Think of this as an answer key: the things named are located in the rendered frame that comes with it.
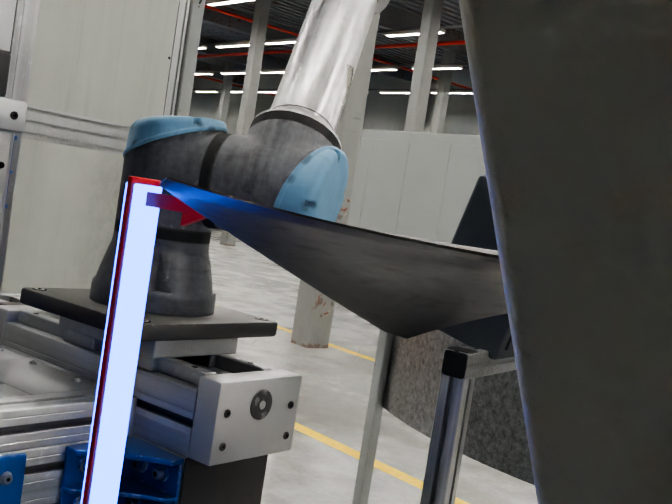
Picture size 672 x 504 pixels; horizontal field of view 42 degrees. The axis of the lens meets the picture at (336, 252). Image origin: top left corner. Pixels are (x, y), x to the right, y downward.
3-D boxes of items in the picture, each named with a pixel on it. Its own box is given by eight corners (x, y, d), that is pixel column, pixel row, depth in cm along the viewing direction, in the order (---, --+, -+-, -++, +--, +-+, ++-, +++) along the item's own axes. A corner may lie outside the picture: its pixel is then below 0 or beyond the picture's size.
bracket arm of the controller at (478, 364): (464, 380, 96) (468, 353, 96) (439, 374, 98) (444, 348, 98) (539, 365, 116) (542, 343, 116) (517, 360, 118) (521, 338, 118)
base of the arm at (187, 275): (63, 292, 107) (74, 211, 106) (158, 294, 119) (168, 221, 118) (145, 317, 98) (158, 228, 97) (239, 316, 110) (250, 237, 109)
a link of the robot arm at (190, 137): (140, 218, 115) (155, 115, 114) (237, 234, 112) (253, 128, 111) (95, 216, 103) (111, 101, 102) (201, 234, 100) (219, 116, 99)
